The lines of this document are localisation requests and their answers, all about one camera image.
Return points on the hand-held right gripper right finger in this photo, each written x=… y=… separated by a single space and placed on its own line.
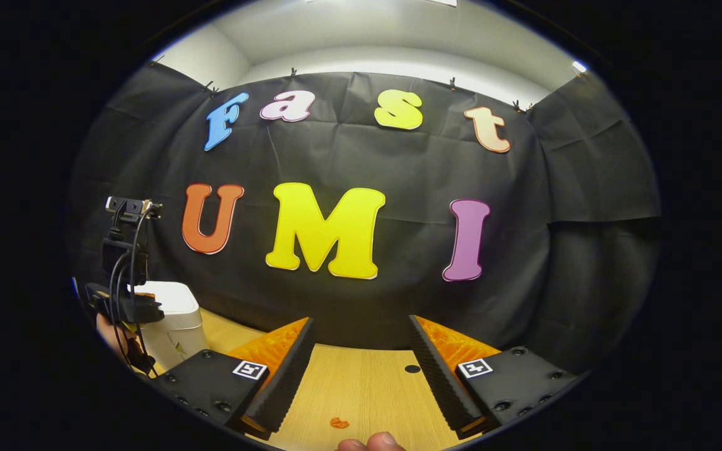
x=439 y=373

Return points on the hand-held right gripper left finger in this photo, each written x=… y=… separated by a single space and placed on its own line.
x=282 y=376

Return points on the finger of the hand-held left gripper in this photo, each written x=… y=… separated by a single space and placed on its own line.
x=126 y=308

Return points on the white desktop garbage bin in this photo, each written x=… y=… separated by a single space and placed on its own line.
x=176 y=338

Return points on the orange paper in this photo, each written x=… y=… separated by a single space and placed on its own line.
x=339 y=423

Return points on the wooden desktop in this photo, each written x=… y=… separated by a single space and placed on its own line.
x=367 y=388

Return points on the black backdrop cloth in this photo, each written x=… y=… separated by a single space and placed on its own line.
x=367 y=163

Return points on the small ceiling light panel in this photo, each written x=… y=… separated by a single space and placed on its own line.
x=579 y=67

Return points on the long ceiling light panel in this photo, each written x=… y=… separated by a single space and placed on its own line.
x=386 y=2

